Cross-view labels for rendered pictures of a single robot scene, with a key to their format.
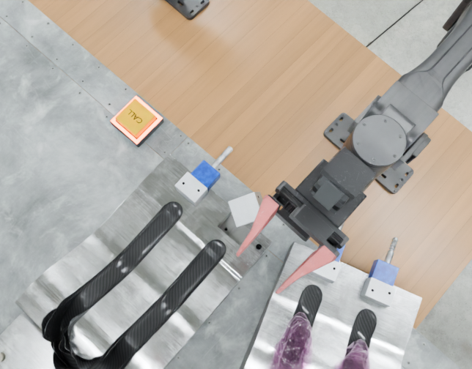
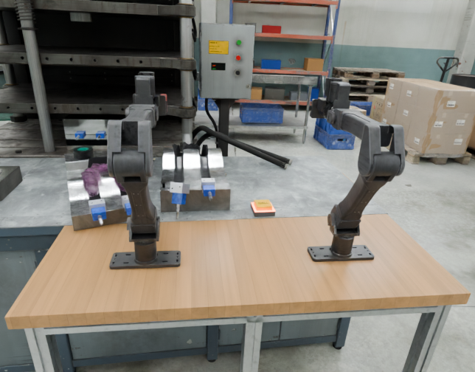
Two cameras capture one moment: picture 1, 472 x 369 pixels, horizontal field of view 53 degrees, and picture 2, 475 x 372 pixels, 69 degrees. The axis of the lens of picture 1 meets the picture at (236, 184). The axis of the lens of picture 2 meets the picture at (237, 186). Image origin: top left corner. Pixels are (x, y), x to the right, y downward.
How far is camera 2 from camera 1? 1.37 m
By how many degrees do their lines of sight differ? 77
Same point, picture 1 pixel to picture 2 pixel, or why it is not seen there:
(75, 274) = (213, 158)
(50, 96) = (302, 201)
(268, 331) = not seen: hidden behind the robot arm
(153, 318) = (179, 165)
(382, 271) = (100, 209)
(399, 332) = (76, 205)
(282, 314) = not seen: hidden behind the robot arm
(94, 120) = (277, 204)
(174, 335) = (167, 165)
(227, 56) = (268, 249)
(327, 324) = (113, 194)
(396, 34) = not seen: outside the picture
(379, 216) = (115, 244)
